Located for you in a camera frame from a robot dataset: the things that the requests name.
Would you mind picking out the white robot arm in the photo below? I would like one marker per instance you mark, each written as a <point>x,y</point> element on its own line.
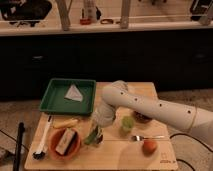
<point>195,121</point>

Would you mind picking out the dark metal cup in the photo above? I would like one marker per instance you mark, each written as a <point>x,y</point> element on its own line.
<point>141,118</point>

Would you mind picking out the orange bowl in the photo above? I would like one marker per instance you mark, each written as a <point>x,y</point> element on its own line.
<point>53,141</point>

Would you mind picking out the green plastic tray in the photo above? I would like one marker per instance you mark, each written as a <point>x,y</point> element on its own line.
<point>55,103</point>

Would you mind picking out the metal fork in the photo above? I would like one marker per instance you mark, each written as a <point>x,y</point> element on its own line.
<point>141,138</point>

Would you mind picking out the green pepper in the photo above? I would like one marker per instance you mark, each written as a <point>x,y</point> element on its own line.
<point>90,138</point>

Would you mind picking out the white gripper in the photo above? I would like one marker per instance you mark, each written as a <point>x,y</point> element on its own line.
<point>103,116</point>

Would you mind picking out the yellow banana toy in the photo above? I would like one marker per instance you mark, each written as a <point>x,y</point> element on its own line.
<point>65,124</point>

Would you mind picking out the black pole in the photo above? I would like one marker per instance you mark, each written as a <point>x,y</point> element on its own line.
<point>17,157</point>

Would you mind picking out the sponge block in bowl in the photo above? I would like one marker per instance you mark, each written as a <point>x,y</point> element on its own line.
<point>66,141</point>

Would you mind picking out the orange fruit toy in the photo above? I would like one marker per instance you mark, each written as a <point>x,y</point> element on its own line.
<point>149,146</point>

